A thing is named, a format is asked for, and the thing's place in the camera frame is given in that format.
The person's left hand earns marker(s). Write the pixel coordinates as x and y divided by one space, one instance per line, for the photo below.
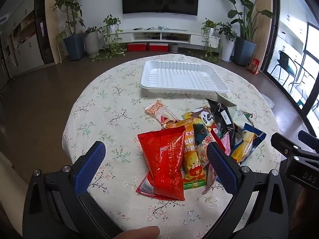
139 234

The pale green snack packet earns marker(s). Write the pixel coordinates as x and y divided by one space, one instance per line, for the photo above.
241 118

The ribbed grey plant pot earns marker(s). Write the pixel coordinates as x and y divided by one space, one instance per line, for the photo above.
91 44

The panda print snack packet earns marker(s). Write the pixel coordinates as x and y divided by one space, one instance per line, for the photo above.
202 127

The round floral tablecloth table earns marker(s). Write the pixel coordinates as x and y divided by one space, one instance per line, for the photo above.
112 109

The pale teal small item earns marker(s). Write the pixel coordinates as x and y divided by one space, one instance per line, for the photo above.
162 27

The small leafy plant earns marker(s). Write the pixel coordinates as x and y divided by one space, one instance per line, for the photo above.
91 29

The pink snack packet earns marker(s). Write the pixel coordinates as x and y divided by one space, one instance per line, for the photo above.
227 143

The tall white plant pot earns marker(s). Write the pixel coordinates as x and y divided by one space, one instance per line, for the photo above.
227 51

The hanging vine plant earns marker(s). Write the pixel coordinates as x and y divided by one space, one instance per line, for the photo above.
208 26

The small grey plant pot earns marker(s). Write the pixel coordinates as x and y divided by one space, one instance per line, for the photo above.
174 47

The orange cartoon snack packet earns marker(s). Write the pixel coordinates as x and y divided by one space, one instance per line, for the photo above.
194 164

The trailing pothos plant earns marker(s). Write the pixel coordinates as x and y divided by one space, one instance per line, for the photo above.
111 44

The bird of paradise plant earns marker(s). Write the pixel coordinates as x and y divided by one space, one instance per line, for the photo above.
245 17

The white wall cabinet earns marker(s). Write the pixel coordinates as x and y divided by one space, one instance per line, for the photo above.
25 52

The red gold snack packet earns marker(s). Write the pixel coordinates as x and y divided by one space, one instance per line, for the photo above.
172 123

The blue square plant pot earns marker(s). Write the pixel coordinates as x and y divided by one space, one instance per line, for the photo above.
74 46
244 52

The bushy green plant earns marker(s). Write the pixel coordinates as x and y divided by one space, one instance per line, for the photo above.
227 32

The white television console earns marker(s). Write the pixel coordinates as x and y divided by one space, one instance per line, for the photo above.
197 38

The black metal balcony table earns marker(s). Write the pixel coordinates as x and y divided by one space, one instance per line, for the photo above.
302 69

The black framed glass door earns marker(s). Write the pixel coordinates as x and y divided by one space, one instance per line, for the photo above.
274 17

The red gift bag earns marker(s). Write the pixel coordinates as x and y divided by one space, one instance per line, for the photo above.
253 66

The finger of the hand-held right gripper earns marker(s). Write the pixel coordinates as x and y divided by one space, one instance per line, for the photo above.
282 143
309 139

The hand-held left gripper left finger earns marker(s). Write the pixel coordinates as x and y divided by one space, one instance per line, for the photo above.
91 164

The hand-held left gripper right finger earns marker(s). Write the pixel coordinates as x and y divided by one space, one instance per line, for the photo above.
221 169

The black snack packet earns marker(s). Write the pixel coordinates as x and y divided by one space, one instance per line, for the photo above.
221 114

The black balcony chair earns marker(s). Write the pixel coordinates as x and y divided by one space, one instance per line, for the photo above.
282 59

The white plastic tray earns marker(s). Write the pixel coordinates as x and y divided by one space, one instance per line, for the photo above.
182 76

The red snack bag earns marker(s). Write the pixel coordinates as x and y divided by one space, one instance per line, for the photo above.
164 159

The tall leafy tree plant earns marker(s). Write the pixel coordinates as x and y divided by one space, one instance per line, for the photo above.
69 7

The white grey trash bin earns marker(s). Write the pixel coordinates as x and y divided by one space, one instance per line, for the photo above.
268 102

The clear orange print snack packet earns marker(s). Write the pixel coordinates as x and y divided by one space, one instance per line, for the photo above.
155 109

